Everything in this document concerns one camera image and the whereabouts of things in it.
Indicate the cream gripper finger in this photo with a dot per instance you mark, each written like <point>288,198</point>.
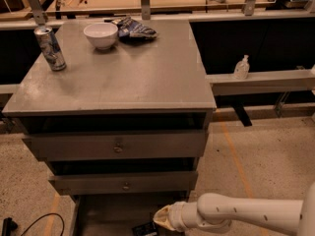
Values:
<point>164,224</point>
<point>162,214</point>

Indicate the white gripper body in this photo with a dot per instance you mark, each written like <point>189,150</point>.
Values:
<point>179,214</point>

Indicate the blue rxbar blueberry wrapper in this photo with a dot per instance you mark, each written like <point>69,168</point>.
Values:
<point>148,229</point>

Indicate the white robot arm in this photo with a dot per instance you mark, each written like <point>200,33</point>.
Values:
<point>214,213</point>

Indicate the grey bottom drawer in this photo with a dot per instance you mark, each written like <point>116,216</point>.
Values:
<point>118,214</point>

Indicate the grey drawer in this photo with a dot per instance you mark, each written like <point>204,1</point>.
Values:
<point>143,182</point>
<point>118,214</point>
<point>101,146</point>

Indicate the grey top drawer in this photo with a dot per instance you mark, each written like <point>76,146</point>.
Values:
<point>101,146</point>

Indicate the grey middle drawer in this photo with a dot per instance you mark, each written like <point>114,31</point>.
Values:
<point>143,182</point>

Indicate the grey drawer cabinet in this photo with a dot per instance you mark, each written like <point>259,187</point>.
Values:
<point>153,86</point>

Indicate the black plug block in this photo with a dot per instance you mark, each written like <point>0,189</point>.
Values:
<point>9,225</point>

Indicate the clear sanitizer bottle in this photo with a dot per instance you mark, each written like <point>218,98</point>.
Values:
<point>241,69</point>

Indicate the white ceramic bowl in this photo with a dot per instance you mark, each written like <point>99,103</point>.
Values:
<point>101,35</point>

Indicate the silver blue drink can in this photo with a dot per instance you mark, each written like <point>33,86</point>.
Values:
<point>50,48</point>

